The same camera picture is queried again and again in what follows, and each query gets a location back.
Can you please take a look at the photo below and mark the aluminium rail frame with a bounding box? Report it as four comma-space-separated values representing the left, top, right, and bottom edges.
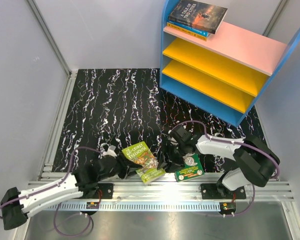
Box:
23, 172, 295, 203

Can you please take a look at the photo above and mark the slotted white cable duct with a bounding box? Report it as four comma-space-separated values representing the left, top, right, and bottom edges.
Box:
46, 201, 221, 212

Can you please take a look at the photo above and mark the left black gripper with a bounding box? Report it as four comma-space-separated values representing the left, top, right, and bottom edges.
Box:
98, 153, 142, 181

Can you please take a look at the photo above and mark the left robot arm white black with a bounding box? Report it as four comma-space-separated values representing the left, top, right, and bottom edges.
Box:
0, 155, 143, 231

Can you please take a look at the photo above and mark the black marble pattern mat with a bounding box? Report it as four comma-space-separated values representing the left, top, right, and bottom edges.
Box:
52, 68, 266, 173

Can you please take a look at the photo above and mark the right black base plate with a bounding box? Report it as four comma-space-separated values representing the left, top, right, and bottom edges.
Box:
199, 183, 247, 200

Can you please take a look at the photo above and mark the blue 26-Storey Treehouse book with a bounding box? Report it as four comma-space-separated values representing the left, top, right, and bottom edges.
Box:
166, 20, 210, 37

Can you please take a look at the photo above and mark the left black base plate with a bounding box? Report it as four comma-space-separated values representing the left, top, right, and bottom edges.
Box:
85, 183, 114, 200

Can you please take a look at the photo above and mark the green coin guide book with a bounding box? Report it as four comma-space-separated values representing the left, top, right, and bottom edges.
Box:
174, 154, 205, 183

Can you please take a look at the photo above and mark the green 65-Storey Treehouse book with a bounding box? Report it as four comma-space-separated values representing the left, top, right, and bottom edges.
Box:
122, 141, 166, 185

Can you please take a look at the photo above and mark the yellow book on shelf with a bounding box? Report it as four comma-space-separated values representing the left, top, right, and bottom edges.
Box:
166, 22, 208, 41

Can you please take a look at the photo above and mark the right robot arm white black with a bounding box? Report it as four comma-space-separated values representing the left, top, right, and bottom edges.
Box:
158, 126, 280, 199

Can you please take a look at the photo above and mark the colourful wooden bookshelf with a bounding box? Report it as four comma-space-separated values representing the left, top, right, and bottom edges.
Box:
159, 0, 300, 126

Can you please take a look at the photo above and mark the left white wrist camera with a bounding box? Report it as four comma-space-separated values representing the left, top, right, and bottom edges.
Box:
101, 145, 118, 158

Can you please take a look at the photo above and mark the A Tale of Two Cities book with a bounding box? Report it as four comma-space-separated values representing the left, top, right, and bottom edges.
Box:
168, 0, 228, 34

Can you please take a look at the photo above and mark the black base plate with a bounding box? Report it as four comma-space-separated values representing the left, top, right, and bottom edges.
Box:
85, 183, 114, 200
199, 183, 247, 200

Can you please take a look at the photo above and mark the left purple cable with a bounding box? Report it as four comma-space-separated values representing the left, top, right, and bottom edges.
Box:
0, 146, 102, 237

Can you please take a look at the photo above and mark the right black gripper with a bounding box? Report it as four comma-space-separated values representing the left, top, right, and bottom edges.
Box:
156, 141, 188, 173

